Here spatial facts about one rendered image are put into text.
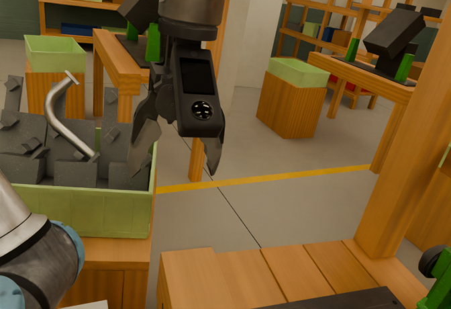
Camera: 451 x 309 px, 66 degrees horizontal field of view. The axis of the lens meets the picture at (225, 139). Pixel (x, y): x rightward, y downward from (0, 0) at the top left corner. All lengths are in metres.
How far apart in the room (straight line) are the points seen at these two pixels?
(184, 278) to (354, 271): 0.48
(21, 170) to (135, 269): 0.50
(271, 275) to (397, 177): 0.43
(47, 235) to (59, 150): 0.67
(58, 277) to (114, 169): 0.63
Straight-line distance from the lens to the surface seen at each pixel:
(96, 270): 1.10
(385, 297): 1.03
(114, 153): 1.26
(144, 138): 0.45
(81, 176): 1.24
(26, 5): 7.12
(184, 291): 0.86
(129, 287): 1.14
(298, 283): 0.98
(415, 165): 1.01
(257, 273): 0.96
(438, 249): 0.80
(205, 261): 0.93
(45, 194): 1.08
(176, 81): 0.39
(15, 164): 1.30
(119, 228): 1.11
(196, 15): 0.40
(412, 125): 1.01
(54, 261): 0.65
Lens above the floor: 1.55
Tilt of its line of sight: 25 degrees down
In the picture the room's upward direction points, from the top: 10 degrees clockwise
